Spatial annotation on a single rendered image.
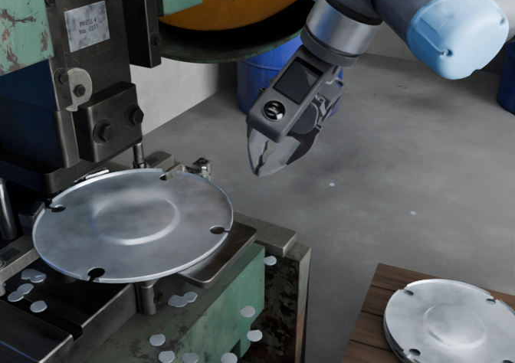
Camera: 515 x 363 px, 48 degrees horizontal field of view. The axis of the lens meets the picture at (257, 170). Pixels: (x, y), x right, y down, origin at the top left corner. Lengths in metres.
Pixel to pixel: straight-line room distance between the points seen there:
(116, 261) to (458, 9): 0.52
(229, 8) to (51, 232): 0.48
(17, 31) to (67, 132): 0.18
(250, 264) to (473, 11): 0.62
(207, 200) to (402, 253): 1.33
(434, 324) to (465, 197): 1.28
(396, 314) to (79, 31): 0.89
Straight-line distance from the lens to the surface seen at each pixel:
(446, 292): 1.41
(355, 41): 0.63
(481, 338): 1.32
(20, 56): 0.66
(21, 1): 0.66
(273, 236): 1.06
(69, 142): 0.80
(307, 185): 2.48
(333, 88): 0.71
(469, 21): 0.52
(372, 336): 1.31
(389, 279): 1.46
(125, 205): 0.90
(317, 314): 1.85
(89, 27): 0.79
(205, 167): 0.98
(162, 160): 1.09
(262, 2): 1.01
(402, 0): 0.55
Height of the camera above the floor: 1.26
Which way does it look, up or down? 29 degrees down
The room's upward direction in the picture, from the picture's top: straight up
